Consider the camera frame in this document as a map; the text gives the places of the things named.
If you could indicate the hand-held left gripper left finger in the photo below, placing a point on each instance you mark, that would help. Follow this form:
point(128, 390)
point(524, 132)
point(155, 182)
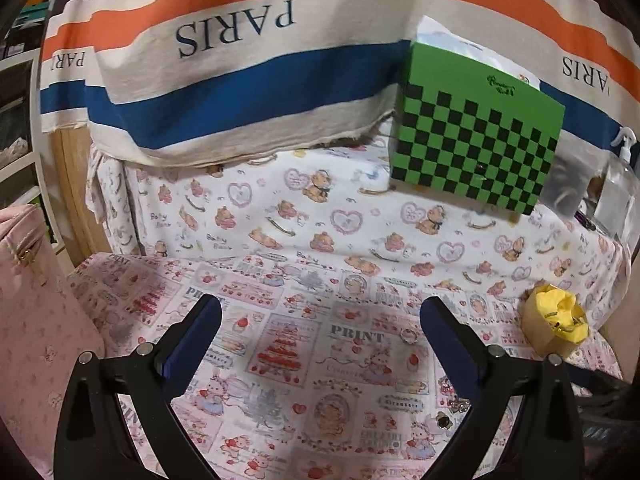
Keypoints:
point(184, 345)

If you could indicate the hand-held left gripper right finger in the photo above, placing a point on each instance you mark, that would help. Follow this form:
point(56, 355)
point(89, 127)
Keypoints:
point(454, 345)

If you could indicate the strawberry print cloth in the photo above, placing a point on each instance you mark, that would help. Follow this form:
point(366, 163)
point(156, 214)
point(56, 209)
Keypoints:
point(320, 360)

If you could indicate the pink zipper bag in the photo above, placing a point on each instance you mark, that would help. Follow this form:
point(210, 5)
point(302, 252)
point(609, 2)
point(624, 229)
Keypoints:
point(35, 330)

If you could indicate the teddy bear print cloth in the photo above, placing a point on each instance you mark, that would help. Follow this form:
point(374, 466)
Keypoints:
point(350, 210)

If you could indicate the green black checkered box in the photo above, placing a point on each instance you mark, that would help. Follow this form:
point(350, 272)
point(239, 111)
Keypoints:
point(479, 130)

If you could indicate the clear spray bottle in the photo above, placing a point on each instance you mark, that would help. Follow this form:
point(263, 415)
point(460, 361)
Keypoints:
point(618, 180)

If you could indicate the striped printed cloth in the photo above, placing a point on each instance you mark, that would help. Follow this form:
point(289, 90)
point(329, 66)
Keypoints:
point(280, 60)

